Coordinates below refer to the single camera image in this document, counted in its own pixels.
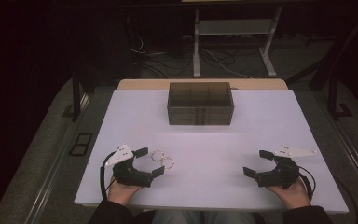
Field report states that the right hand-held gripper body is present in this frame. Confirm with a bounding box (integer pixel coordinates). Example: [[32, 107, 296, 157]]
[[255, 143, 319, 189]]

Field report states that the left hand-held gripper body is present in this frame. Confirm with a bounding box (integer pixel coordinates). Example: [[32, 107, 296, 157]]
[[104, 143, 155, 189]]

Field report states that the gold bracelet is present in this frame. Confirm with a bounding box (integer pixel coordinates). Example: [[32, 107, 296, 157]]
[[160, 156, 175, 170], [150, 149, 166, 162]]

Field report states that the smoky transparent drawer box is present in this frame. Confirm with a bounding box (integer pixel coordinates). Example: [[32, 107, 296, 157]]
[[167, 81, 235, 126]]

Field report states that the person's left hand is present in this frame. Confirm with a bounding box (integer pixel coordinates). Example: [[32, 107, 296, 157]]
[[106, 175, 144, 206]]

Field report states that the person's right hand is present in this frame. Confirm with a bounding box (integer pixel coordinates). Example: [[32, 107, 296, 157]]
[[267, 176, 312, 210]]

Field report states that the white board mat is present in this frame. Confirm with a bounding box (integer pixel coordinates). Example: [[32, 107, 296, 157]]
[[74, 89, 350, 215]]

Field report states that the black floor outlet plate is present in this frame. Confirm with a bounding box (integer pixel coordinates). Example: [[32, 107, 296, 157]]
[[68, 133, 93, 157]]

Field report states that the wooden table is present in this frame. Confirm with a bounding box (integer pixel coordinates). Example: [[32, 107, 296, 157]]
[[117, 78, 289, 91]]

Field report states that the black metal stand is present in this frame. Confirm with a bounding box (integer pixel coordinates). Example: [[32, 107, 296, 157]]
[[62, 69, 90, 122], [327, 74, 353, 120]]

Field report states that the left hand-held gripper black cable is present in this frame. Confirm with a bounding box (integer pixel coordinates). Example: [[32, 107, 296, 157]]
[[100, 151, 117, 201]]

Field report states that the hand-held gripper black cable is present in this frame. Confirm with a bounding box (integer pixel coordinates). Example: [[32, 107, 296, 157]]
[[297, 166, 317, 202], [100, 151, 117, 201]]

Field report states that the right hand-held gripper black cable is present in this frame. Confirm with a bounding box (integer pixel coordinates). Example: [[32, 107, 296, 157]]
[[297, 166, 317, 202]]

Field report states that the thin black cable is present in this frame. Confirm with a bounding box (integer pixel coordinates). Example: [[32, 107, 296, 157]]
[[332, 175, 358, 224]]

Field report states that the metal floor rail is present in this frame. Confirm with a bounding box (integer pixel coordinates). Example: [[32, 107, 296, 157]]
[[332, 118, 358, 200], [24, 92, 91, 224]]

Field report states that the tangle of black floor cables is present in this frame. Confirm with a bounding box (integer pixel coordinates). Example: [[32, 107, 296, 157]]
[[129, 32, 197, 78]]

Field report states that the white floor cable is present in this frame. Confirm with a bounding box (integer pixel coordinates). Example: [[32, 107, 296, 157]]
[[203, 49, 254, 79]]

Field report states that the white metal desk frame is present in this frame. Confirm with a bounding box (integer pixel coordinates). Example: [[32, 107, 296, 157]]
[[192, 7, 283, 78]]

